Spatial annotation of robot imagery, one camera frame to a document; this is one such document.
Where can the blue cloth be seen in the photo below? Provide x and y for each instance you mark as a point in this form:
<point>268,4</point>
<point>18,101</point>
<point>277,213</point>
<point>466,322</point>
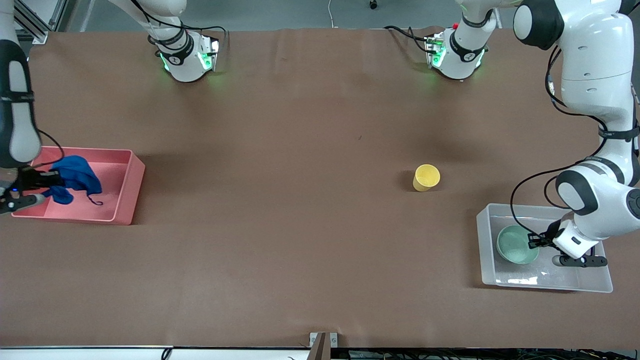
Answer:
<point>77,175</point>

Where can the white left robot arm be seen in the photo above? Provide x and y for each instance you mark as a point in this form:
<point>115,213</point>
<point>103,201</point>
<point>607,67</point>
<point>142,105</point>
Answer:
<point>595,75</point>

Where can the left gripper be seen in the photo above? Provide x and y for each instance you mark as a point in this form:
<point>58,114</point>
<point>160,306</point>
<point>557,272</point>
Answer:
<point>548,238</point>

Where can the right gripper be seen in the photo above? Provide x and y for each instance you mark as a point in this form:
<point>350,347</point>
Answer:
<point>31,180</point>

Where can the brown table cover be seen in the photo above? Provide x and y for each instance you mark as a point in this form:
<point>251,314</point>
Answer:
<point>310,225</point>

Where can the aluminium frame profile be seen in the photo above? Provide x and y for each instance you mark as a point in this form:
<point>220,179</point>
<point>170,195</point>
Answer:
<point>37,25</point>

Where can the mint green bowl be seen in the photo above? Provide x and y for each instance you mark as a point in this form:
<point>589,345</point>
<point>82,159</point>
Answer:
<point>515,245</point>

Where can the clear plastic box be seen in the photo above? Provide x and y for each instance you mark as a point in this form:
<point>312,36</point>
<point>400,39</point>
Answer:
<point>550,277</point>

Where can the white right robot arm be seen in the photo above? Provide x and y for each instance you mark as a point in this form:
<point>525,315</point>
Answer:
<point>185,65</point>

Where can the metal table edge bracket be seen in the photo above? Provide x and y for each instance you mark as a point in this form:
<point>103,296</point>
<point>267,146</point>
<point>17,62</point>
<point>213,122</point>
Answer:
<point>324,345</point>

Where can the yellow cup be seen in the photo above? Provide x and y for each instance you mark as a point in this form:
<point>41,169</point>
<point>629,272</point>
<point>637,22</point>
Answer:
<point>426,177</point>

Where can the pink plastic box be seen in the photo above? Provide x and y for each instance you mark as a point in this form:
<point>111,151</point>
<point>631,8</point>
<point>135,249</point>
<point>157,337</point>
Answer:
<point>112,190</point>

